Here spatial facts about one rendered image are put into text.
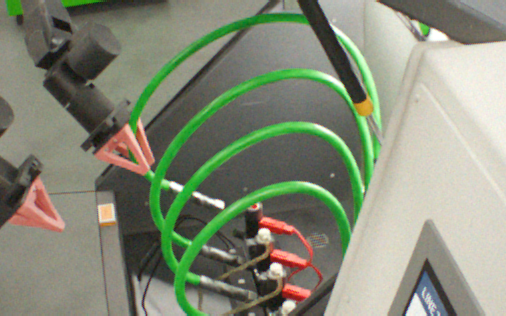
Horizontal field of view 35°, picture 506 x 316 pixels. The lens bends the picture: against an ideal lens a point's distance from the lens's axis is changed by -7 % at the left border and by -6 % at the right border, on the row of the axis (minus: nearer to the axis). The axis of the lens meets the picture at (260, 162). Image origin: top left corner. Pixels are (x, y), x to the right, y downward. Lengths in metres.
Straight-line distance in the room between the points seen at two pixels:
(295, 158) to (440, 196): 0.96
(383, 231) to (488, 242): 0.20
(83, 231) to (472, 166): 2.49
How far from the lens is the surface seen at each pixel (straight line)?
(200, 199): 1.29
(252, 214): 1.31
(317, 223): 1.71
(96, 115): 1.21
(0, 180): 1.11
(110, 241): 1.52
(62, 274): 2.92
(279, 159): 1.67
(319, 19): 0.79
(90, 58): 1.18
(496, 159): 0.67
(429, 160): 0.76
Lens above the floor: 1.91
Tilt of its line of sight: 35 degrees down
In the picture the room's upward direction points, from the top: 2 degrees counter-clockwise
